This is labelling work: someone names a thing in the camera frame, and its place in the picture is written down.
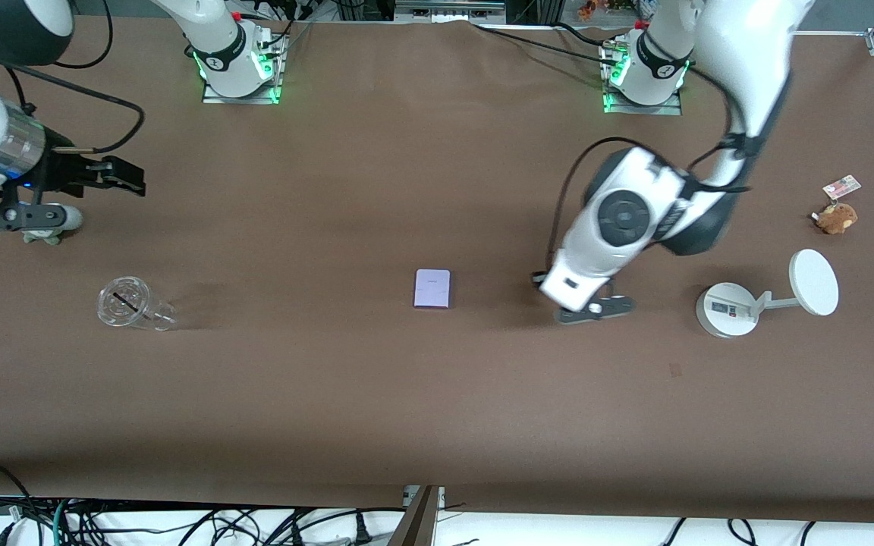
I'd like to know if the small lavender box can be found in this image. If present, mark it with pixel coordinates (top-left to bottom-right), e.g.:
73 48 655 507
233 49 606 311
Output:
413 268 451 309

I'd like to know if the white round phone stand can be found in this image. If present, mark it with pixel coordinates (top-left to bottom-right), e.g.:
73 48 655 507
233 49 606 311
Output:
695 249 840 339

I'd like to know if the clear plastic cup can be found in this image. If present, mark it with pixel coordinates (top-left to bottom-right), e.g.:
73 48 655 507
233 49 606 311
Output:
97 276 178 331

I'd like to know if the brown table cover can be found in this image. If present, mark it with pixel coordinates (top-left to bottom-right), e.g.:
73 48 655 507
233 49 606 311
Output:
0 15 874 524

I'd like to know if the brown table leg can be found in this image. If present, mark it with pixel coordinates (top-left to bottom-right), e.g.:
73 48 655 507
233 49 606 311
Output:
388 485 442 546

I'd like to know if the small pink white card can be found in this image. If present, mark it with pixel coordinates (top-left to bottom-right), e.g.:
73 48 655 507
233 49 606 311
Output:
822 175 862 200

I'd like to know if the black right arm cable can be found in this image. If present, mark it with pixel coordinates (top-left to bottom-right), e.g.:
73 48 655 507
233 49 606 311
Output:
0 0 146 154

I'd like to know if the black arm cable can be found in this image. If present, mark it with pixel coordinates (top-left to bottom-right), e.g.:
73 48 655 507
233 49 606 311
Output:
0 0 146 154
547 64 753 260

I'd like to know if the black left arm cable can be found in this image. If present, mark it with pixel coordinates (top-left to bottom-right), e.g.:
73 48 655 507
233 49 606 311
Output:
547 64 753 260

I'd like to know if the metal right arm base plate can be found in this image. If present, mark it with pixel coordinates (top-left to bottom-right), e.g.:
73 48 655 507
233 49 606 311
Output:
202 30 284 105

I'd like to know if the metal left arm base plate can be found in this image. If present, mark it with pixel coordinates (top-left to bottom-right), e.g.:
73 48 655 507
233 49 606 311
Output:
602 42 682 116

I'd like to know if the long black table cable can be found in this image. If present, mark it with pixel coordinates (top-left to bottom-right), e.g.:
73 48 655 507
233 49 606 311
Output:
471 21 620 67

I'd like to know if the metal table bracket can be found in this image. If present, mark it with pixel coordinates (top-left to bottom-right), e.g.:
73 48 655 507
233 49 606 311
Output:
404 485 445 509

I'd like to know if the grey metal rail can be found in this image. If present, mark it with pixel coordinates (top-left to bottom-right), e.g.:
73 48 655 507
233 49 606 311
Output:
395 0 506 20

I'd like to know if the brown plush keychain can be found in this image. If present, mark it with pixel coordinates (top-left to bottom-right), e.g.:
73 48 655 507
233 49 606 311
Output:
813 202 859 234

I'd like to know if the green cable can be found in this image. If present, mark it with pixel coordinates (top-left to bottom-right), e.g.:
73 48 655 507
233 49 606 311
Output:
52 497 74 546

